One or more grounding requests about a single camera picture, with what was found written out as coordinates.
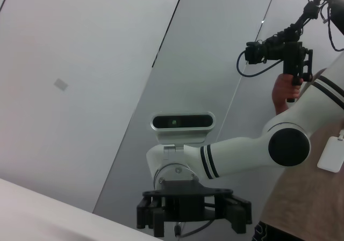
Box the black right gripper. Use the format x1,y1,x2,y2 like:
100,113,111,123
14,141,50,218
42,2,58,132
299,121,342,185
136,180,254,238

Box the black camera with handle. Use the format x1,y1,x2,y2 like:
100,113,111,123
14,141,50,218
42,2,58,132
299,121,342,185
245,40,314,104

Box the bare person hand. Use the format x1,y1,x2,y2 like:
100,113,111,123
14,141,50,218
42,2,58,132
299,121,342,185
271,73,302,112

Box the dark patterned shorts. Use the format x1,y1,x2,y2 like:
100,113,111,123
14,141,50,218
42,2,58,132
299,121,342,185
252,221,285,241

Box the person in beige shirt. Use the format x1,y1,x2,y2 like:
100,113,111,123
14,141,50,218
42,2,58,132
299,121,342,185
257,68,344,241

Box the white badge card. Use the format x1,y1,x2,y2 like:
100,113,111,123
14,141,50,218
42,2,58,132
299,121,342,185
317,129,344,174

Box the black overhead pole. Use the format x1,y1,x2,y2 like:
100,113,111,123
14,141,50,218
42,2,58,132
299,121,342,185
276,0,344,35

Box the gray right wrist cable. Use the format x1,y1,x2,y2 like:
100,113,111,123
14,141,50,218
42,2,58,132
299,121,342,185
174,218,216,238

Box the white silver wrist camera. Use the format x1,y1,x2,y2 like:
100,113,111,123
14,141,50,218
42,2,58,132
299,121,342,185
149,112,217,151

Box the black camera cable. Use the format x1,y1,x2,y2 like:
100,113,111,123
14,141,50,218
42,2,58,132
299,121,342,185
236,49,283,78

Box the black hanging cable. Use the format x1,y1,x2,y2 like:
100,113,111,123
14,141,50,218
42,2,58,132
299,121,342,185
319,0,344,52

